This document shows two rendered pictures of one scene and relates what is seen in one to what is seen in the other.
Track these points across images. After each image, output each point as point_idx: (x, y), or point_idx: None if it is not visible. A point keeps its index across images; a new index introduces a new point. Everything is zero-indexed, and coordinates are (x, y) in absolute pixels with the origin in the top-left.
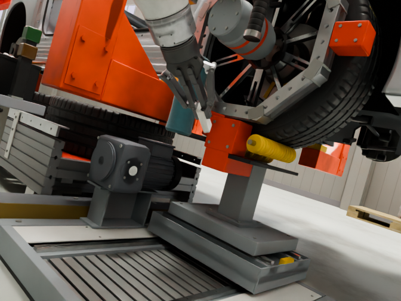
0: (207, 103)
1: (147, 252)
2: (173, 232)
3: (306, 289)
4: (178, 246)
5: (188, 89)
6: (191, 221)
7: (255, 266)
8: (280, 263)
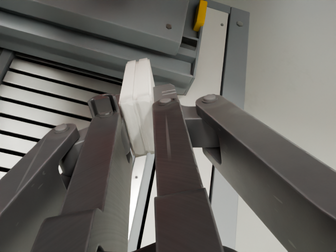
0: (207, 156)
1: (4, 92)
2: (19, 40)
3: (211, 11)
4: (41, 56)
5: (127, 244)
6: (41, 15)
7: (185, 75)
8: (197, 25)
